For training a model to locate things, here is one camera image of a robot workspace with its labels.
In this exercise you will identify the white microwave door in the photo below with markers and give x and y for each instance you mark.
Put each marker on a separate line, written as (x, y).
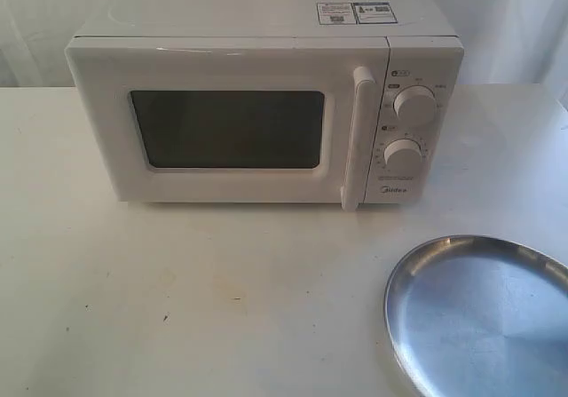
(182, 119)

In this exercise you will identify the white microwave oven body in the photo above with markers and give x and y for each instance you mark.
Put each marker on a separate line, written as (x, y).
(424, 50)

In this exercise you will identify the energy label sticker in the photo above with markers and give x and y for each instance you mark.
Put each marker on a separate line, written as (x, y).
(351, 13)

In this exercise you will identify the lower white control knob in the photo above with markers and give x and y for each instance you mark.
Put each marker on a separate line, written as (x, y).
(403, 156)

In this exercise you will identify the white control knob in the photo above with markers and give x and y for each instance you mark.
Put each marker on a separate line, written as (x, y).
(403, 156)
(415, 105)

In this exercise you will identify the upper white control knob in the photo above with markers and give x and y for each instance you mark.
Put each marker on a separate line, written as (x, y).
(415, 105)

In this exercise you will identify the round steel plate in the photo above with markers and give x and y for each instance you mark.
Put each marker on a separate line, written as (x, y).
(473, 315)

